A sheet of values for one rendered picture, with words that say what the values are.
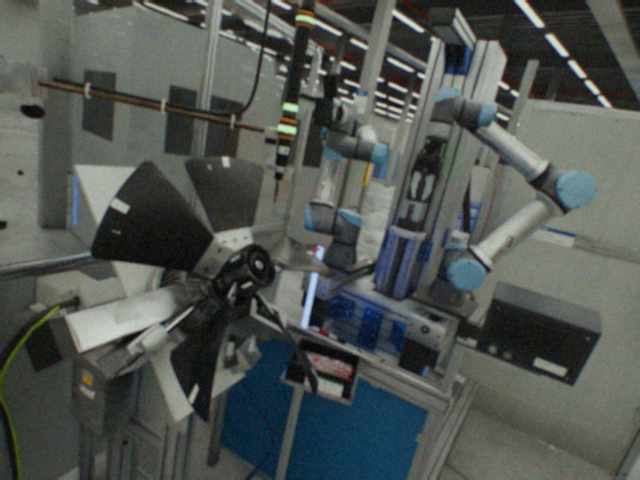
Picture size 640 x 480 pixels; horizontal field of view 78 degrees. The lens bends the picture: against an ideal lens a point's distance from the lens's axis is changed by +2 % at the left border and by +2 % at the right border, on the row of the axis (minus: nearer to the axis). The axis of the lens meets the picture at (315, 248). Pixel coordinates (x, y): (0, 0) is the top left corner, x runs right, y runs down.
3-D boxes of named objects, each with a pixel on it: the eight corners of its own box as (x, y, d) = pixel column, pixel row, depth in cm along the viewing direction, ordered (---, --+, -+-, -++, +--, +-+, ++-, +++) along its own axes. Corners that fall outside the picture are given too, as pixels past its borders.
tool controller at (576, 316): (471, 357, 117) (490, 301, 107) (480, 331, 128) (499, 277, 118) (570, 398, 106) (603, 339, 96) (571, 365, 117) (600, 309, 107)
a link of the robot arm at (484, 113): (491, 106, 134) (458, 100, 135) (500, 102, 123) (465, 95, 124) (484, 129, 136) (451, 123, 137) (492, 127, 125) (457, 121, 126)
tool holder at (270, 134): (258, 167, 98) (264, 127, 95) (259, 165, 104) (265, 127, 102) (293, 174, 99) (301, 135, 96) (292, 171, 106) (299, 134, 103)
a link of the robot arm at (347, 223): (358, 245, 174) (365, 216, 170) (329, 239, 174) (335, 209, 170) (357, 239, 185) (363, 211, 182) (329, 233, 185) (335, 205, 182)
